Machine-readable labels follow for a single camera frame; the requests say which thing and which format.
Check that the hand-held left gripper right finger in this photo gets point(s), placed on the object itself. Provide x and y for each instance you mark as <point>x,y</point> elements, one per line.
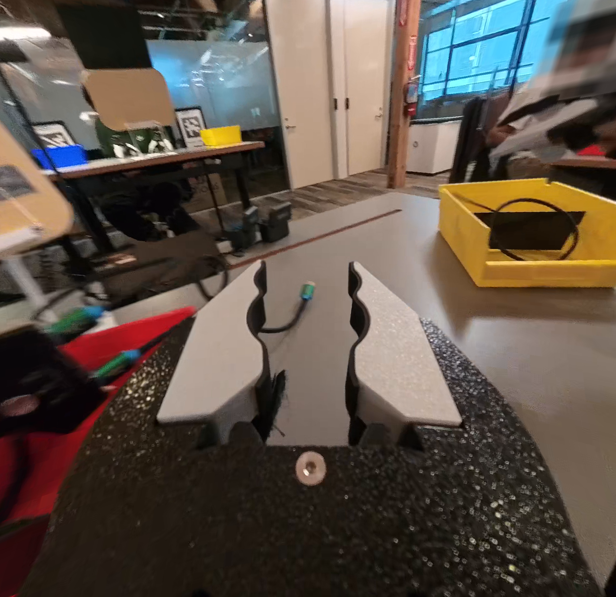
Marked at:
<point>404,366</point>

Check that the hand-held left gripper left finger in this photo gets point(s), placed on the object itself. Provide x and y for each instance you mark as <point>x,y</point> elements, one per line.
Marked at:
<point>216,366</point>

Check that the red plastic bin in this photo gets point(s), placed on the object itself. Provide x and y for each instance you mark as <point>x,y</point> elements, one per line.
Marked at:
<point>33,472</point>

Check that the yellow bin with black divider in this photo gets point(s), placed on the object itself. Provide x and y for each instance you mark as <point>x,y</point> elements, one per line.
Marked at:
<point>462,236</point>

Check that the tan board on white stand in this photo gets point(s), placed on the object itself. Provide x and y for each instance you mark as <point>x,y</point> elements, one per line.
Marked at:
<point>43,221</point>

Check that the brown wooden desk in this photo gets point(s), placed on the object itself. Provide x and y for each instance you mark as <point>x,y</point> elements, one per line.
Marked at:
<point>154,156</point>

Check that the blue plastic bin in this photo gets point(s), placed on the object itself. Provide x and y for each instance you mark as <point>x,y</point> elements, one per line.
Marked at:
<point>60,156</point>

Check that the white recycling bin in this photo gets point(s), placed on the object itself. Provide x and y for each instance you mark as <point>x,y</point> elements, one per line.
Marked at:
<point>433,147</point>

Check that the yellow plastic bin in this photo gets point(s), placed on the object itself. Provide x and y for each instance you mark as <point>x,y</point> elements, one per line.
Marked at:
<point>220,136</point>

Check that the framed black white marker poster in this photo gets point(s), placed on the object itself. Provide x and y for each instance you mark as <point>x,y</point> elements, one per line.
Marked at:
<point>53,135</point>
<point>191,128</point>

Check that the green white fabric bundle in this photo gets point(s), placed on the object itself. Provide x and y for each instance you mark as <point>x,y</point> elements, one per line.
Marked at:
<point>106,140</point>

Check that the red fire extinguisher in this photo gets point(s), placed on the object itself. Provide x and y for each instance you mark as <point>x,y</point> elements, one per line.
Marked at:
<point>411,96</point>

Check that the tan rounded board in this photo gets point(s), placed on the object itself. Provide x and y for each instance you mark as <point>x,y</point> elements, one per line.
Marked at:
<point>130,99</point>

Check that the white door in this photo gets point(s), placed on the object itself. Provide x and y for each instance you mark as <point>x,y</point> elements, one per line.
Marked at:
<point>368,87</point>
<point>301,87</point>

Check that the wooden post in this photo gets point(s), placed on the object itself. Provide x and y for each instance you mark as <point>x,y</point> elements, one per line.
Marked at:
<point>404,125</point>

